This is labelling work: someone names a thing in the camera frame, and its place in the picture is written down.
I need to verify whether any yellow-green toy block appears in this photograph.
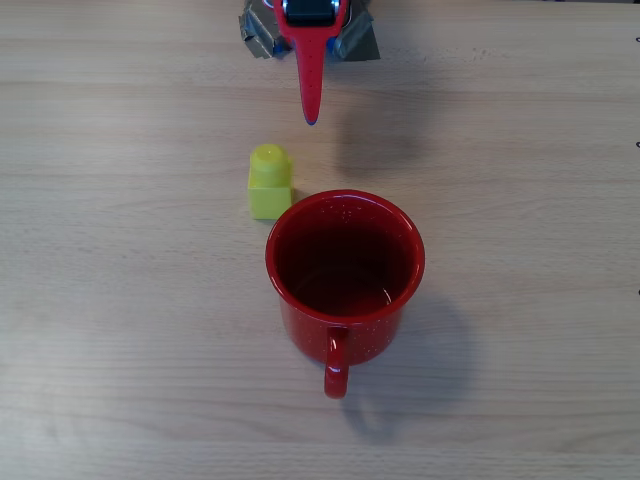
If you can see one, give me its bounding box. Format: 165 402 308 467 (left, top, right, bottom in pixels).
247 143 295 221

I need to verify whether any red enamel mug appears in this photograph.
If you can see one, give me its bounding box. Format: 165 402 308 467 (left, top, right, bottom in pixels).
264 188 427 400

